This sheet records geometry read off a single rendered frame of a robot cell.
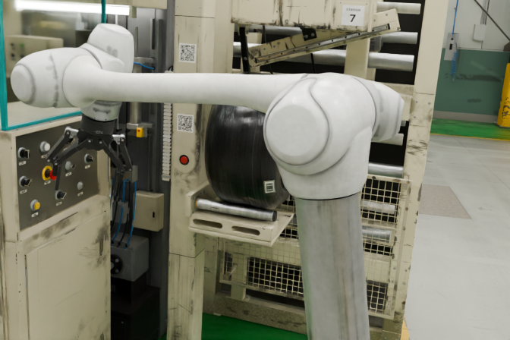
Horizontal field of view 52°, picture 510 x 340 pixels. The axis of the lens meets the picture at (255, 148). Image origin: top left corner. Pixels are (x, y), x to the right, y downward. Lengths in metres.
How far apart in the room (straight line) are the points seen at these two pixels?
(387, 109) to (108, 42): 0.60
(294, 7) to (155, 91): 1.38
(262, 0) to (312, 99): 1.66
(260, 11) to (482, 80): 9.31
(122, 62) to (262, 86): 0.34
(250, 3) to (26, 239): 1.30
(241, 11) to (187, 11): 0.29
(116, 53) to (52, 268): 1.11
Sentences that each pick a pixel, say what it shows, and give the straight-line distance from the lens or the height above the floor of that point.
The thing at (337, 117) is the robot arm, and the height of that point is 1.53.
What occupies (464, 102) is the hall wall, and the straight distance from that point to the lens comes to 11.40.
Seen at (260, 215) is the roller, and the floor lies 0.90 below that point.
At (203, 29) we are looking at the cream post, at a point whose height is 1.61.
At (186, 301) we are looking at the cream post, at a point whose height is 0.40.
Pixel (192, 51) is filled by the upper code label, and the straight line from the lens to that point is 2.18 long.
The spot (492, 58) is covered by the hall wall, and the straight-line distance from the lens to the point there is 11.43.
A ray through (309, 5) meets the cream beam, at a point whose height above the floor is 1.73.
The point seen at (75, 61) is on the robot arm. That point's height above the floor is 1.55.
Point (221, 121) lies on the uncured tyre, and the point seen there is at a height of 1.28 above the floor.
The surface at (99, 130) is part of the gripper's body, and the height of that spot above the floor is 1.38.
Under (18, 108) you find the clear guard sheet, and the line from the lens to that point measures 1.86.
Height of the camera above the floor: 1.64
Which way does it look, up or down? 13 degrees down
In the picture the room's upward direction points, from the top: 4 degrees clockwise
